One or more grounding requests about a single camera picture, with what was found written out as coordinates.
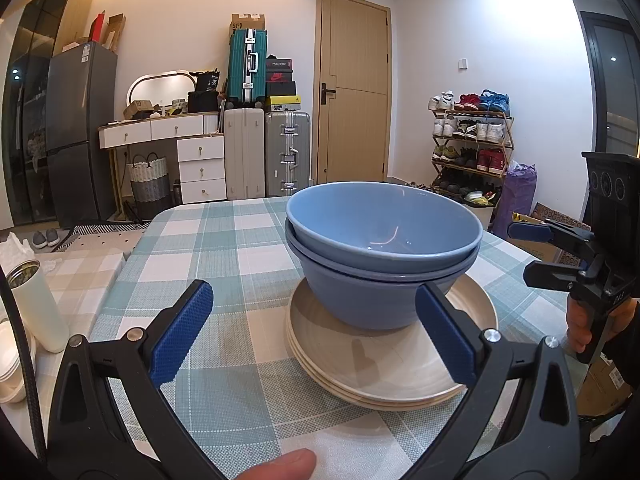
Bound black braided cable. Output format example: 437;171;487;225
0;264;47;461

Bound patterned rug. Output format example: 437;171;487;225
52;222;151;255

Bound flattened cardboard pieces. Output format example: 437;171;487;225
62;10;127;55

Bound person's right hand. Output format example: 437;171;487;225
566;294;640;356

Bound teal checked tablecloth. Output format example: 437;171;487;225
97;195;576;480

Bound open cardboard box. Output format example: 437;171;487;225
575;352;632;417

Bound white plastic bag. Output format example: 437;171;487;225
0;232;63;273

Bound silver suitcase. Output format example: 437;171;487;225
264;111;312;198

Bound yellow and black shoe box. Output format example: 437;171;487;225
263;94;301;114

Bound white tumbler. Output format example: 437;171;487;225
7;260;70;353

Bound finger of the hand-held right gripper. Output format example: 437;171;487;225
506;217;600;261
522;260;591;293

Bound white dresser with drawers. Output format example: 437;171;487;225
98;111;227;206

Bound teal suitcase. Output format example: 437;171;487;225
228;29;269;109

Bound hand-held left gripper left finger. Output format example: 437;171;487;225
47;279;215;480

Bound oval mirror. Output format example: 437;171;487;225
125;71;199;117

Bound beige suitcase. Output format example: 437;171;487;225
223;107;266;200

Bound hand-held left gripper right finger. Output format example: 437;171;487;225
415;282;582;480

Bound person's left hand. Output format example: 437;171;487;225
234;449;318;480

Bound shoe rack with shoes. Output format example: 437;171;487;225
427;90;512;208

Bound printed cardboard box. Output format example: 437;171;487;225
230;12;266;37

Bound wooden door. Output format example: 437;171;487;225
315;0;392;186

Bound black fabric bag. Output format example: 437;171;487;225
187;90;221;114

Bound dark glass cabinet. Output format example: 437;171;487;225
0;0;96;227

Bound woven laundry basket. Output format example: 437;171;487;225
126;152;174;220

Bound small cardboard box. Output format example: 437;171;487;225
123;100;154;121

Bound dark glass door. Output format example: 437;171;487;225
580;10;640;161

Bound grey refrigerator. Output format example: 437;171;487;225
46;42;119;228

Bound cream plate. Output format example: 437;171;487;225
286;305;476;405
295;350;466;412
289;272;500;397

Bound stack of small white plates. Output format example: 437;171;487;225
0;317;37;404

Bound beige checked cloth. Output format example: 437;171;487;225
0;247;127;461

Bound purple bag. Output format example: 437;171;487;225
492;162;538;233

